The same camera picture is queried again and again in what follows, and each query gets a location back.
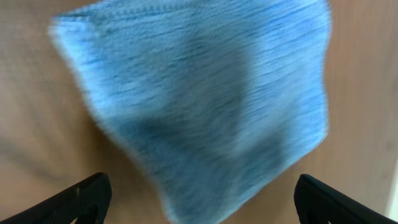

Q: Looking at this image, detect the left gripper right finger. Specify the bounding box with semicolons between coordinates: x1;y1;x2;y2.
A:
294;174;397;224

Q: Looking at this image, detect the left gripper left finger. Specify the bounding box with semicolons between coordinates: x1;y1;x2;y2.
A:
1;172;112;224

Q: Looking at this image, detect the blue microfiber cloth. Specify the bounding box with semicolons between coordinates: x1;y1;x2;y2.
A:
50;0;331;223

